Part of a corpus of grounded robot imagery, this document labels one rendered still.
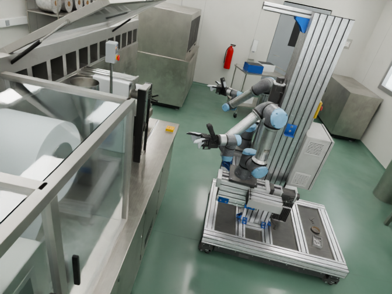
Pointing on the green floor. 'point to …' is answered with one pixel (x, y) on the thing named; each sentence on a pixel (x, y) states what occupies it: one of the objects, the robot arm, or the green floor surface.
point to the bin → (385, 186)
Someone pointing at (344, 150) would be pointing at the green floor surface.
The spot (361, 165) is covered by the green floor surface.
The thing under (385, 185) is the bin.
